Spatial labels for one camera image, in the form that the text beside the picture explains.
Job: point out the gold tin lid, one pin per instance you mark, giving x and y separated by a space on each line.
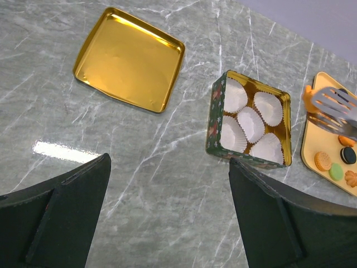
130 60

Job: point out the metal serving tongs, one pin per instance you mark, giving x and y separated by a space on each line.
337 112

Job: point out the white paper cup bottom-left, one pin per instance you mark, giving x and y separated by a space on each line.
232 135

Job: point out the green round cookie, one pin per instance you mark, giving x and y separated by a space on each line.
336 172

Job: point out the round orange biscuit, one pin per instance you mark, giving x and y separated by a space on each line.
322 161

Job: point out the flower shaped butter cookie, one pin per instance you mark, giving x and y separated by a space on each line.
351 178

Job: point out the white paper cup top-left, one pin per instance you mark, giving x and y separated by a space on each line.
235 96

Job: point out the black sandwich cookie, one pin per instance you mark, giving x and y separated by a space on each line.
342 90
348 155

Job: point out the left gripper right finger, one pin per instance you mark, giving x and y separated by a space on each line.
281 226

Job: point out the white paper cup top-right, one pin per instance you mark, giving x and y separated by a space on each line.
269 107

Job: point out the green cookie tin box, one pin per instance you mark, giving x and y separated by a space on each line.
216 113

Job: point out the white paper cup bottom-right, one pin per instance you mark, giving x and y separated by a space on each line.
268 148

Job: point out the orange shaped cookie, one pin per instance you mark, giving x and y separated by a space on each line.
307 98

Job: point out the yellow cookie tray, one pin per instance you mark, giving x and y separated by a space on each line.
316 139

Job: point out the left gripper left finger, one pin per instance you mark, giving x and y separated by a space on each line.
52 223

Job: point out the white paper cup centre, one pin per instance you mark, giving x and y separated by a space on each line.
251 124

